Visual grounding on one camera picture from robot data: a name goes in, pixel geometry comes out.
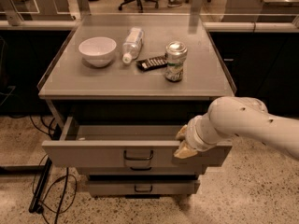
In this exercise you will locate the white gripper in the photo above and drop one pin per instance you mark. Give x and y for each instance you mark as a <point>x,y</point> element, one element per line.
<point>193,133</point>

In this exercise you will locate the grey top drawer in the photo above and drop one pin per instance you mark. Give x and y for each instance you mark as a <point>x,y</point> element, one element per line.
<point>131,146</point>

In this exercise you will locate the grey drawer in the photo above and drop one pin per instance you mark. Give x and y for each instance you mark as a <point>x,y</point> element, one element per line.
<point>131,146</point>
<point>197,170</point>
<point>142,187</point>

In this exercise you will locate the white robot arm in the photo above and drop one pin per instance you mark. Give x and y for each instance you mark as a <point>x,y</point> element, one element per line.
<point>238,116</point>

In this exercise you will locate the grey bottom drawer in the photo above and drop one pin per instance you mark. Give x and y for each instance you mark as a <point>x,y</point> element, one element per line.
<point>142,187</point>

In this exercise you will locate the grey middle drawer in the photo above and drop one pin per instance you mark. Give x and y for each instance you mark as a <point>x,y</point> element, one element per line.
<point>197,170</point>

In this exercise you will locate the grey drawer cabinet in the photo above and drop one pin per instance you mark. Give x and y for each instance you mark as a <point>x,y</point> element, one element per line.
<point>122,94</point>

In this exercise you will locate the black snack bar packet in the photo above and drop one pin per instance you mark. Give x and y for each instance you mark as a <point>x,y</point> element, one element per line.
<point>151,63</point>

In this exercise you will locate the silver green soda can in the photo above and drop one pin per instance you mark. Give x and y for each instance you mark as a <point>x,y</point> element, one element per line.
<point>176,55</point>

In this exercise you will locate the clear plastic water bottle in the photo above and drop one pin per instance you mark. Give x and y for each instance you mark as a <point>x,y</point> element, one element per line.
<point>132,45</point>

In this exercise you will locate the white ceramic bowl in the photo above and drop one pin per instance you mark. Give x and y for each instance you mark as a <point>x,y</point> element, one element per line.
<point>98,51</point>

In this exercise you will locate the black power strip bar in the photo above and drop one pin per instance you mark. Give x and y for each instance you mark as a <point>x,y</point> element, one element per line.
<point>35,203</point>

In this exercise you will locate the grey background desk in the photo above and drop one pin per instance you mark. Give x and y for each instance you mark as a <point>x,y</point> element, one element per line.
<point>260,10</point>

